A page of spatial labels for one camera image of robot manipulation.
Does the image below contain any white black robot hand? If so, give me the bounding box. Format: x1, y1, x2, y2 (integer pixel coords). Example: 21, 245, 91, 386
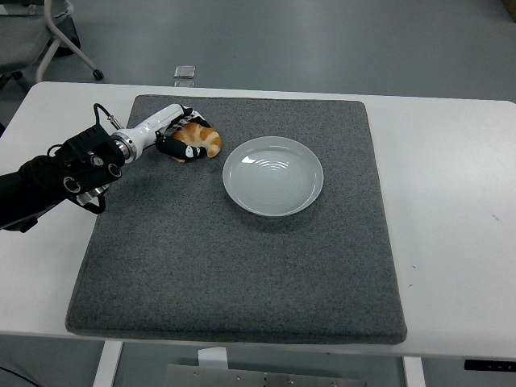
119, 103, 213, 164

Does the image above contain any golden croissant bread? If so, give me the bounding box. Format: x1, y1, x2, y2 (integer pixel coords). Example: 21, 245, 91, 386
170, 122, 224, 164

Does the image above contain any white round plate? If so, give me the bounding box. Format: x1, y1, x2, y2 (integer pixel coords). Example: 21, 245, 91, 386
222, 135, 325, 218

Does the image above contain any grey metal plate with screws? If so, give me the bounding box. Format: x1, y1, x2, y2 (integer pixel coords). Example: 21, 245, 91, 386
164, 363, 368, 387

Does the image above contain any silver floor socket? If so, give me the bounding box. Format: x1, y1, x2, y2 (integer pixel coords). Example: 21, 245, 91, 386
173, 64, 198, 80

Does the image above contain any grey felt mat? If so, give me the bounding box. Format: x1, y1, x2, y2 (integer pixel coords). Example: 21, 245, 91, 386
64, 94, 408, 346

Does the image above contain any grey office chair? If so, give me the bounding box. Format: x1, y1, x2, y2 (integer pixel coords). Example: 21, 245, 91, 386
0, 0, 106, 92

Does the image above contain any white table leg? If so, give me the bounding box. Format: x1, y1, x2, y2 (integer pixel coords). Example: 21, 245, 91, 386
402, 356, 427, 387
92, 340, 124, 387

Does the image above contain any black table control panel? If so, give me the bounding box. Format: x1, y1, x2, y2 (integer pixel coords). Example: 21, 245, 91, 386
464, 359, 516, 372

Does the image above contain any black floor cable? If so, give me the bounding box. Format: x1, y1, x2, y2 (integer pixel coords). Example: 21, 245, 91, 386
0, 364, 38, 387

